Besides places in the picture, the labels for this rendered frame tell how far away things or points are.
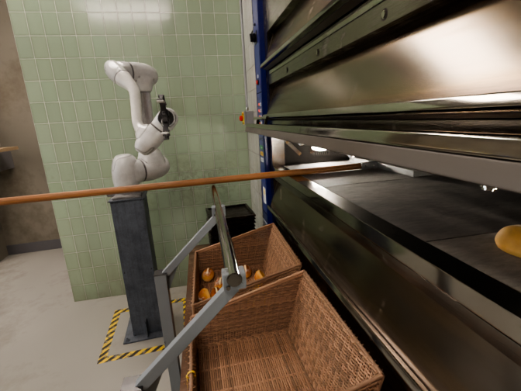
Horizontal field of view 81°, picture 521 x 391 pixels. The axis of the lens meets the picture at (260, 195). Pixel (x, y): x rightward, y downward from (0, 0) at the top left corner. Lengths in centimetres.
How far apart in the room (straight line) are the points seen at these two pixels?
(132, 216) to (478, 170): 200
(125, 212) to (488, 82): 197
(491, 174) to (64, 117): 271
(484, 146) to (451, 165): 4
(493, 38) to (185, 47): 234
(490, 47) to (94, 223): 274
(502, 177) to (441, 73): 31
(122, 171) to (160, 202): 71
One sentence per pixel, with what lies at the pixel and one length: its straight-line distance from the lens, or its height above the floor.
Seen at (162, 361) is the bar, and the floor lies 100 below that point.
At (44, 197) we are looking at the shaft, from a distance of 152.
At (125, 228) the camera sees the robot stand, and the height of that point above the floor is 81.
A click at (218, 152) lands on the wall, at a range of 265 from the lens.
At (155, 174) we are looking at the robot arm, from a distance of 223.
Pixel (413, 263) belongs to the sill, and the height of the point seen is 116.
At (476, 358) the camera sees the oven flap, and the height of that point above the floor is 105.
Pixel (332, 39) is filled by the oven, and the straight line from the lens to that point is 100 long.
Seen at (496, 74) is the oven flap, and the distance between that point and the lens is 53.
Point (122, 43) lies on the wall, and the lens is 274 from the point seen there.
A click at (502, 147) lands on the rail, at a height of 142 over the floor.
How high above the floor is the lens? 146
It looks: 14 degrees down
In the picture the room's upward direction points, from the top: 3 degrees counter-clockwise
